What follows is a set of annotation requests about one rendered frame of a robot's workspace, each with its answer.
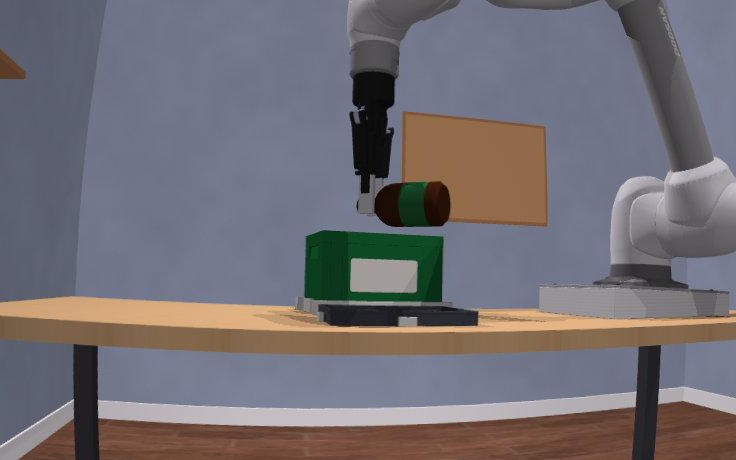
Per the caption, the green divided crate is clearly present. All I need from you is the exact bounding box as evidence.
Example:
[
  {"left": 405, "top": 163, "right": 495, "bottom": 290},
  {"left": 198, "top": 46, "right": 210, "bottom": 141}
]
[{"left": 304, "top": 230, "right": 443, "bottom": 302}]

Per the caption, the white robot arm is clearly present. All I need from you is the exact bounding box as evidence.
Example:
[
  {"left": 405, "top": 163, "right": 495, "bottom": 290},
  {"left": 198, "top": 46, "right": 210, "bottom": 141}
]
[{"left": 347, "top": 0, "right": 736, "bottom": 289}]

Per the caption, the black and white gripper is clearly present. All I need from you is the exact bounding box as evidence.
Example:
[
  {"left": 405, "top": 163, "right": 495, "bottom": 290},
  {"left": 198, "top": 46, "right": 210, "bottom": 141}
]
[{"left": 349, "top": 71, "right": 395, "bottom": 216}]

